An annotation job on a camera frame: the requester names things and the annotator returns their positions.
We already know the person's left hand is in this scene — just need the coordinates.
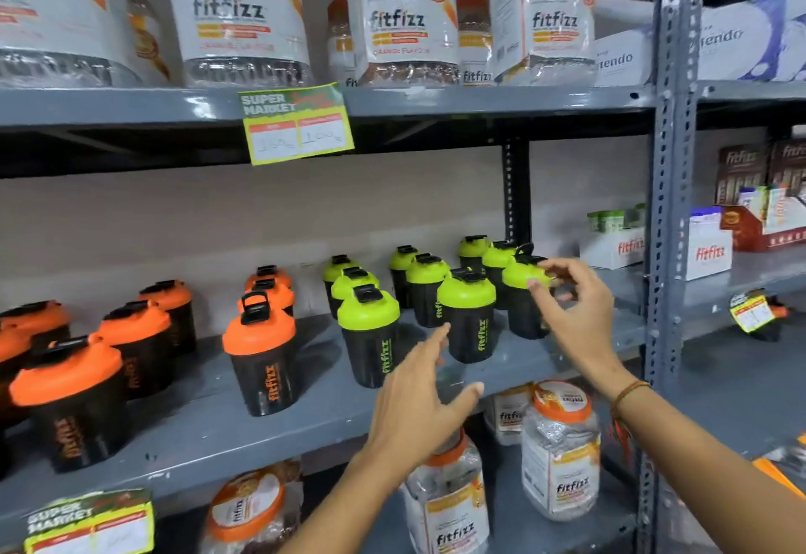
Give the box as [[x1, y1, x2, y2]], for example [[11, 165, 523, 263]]
[[364, 322, 486, 470]]

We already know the grey metal shelf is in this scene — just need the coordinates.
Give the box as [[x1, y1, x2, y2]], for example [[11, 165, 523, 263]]
[[0, 0, 706, 554]]

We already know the row of green tubes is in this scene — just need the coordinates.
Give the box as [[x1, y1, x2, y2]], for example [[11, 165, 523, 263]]
[[586, 202, 647, 233]]

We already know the green yellow price tag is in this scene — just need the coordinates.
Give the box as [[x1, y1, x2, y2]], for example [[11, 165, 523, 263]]
[[24, 488, 155, 554], [238, 82, 356, 167], [729, 290, 777, 334]]

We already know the brown product box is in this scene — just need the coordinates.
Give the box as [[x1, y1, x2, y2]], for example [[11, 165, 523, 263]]
[[714, 144, 771, 206], [767, 138, 806, 197]]

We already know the group of green-lid shakers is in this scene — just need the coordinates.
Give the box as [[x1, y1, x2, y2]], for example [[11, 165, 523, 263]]
[[322, 234, 524, 389]]

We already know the group of clear orange-lid jars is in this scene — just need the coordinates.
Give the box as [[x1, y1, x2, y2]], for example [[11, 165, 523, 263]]
[[201, 380, 603, 554], [0, 0, 596, 90]]

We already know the group of orange-lid shakers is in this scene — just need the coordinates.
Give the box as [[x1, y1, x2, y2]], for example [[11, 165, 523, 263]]
[[0, 264, 294, 479]]

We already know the person's right forearm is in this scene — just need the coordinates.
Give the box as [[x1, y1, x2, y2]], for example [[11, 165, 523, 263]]
[[611, 383, 806, 554]]

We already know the white paper pack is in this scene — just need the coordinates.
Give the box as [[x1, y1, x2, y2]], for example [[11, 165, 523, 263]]
[[594, 24, 655, 87]]

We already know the red display box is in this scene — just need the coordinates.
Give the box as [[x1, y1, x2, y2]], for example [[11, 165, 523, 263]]
[[720, 186, 806, 253]]

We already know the orange flat box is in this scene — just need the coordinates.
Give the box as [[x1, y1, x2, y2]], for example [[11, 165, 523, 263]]
[[752, 456, 806, 501]]

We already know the orange thread bracelet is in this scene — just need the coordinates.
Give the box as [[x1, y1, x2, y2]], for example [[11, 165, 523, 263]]
[[609, 380, 653, 447]]

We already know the grey slotted metal rack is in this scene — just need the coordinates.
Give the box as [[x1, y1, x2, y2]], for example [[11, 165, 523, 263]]
[[639, 0, 806, 554]]

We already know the person's right hand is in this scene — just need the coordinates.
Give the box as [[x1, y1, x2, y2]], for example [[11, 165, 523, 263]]
[[527, 257, 645, 404]]

